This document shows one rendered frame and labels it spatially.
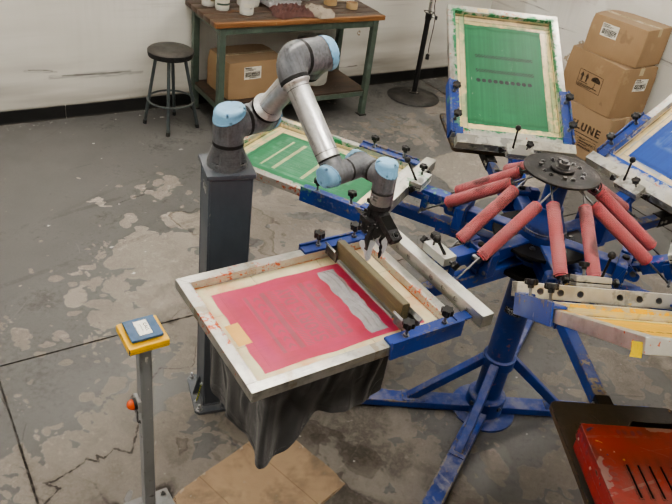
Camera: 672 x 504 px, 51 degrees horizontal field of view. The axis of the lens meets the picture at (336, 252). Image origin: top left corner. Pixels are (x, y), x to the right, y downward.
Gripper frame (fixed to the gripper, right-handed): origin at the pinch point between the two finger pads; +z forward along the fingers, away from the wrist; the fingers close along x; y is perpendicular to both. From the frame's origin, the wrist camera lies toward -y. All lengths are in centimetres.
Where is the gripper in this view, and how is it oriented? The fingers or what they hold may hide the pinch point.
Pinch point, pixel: (374, 257)
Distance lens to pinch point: 242.1
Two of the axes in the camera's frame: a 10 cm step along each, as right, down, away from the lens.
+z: -1.3, 8.3, 5.4
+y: -5.3, -5.2, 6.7
